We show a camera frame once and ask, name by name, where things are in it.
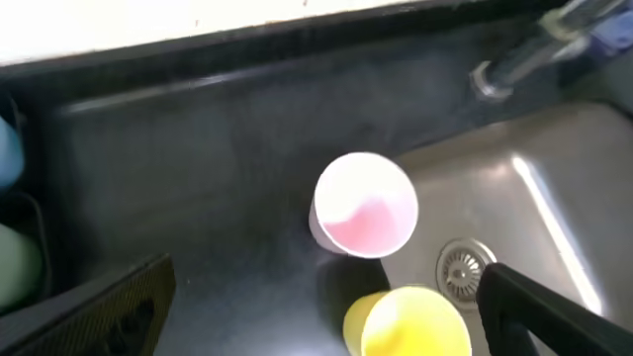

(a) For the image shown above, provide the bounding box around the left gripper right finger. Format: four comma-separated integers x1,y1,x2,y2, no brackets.
476,262,633,356

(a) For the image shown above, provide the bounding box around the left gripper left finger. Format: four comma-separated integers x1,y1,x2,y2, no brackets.
0,252,177,356

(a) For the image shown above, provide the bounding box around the yellow cup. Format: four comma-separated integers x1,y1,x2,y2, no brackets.
342,285,474,356

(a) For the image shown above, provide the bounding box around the pink cup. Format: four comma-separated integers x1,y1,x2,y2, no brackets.
308,151,420,260

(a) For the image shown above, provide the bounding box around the green cup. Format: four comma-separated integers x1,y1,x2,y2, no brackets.
0,223,44,312

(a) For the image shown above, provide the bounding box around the black tray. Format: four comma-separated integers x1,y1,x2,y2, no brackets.
0,88,54,315

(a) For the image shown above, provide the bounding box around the steel sink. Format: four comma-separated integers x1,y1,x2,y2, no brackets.
380,101,633,356

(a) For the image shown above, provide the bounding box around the blue cup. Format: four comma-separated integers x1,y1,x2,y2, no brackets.
0,117,26,190

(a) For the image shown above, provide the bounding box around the steel tap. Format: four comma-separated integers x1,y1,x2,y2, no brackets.
469,0,629,103

